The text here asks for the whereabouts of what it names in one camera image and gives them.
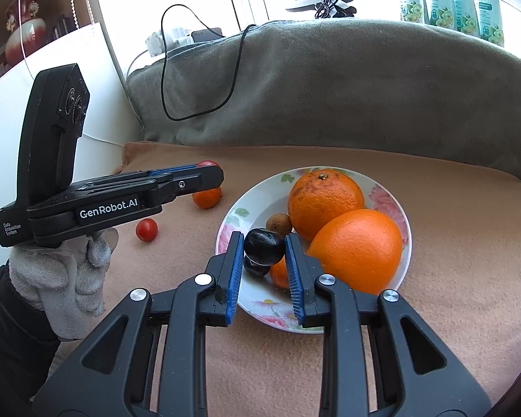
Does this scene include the red ceramic vase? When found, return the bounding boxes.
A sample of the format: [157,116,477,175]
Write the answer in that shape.
[4,0,44,68]

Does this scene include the white power strip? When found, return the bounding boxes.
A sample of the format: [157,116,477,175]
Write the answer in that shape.
[145,26,196,57]

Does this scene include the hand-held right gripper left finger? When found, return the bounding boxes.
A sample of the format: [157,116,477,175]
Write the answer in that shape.
[35,231,245,417]

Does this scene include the large orange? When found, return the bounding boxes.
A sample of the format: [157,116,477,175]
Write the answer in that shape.
[306,209,404,296]

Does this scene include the floral white plate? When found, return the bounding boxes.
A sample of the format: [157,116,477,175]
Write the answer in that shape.
[216,166,413,334]

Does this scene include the person's left forearm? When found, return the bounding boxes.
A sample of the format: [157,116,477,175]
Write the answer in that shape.
[0,261,61,417]

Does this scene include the person's left hand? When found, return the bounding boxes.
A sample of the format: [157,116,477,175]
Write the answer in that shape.
[9,227,119,342]

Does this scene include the black coiled cable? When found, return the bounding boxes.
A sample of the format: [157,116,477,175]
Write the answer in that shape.
[315,0,357,20]

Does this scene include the black power adapter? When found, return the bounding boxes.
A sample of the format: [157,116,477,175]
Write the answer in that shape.
[191,27,224,42]

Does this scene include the dark purple plum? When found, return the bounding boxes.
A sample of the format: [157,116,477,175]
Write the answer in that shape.
[243,254,272,278]
[244,228,286,267]

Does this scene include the red tomato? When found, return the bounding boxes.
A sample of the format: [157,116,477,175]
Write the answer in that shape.
[197,160,223,179]
[135,218,159,242]

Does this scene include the brown longan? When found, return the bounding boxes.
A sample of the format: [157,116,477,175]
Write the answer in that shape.
[266,213,293,237]

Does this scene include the pink blanket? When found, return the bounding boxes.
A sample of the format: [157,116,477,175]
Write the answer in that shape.
[48,141,521,409]

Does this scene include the spotted mandarin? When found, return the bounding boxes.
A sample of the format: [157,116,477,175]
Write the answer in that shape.
[288,169,366,242]

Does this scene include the grey blanket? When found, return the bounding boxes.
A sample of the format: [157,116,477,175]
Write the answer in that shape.
[125,19,521,185]

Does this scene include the small mandarin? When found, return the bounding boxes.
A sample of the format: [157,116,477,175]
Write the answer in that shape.
[269,255,292,289]
[192,186,223,210]

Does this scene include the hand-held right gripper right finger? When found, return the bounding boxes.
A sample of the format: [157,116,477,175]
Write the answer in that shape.
[284,234,491,417]

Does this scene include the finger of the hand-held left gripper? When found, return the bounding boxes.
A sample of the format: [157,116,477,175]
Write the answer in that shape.
[80,167,225,208]
[75,163,201,186]

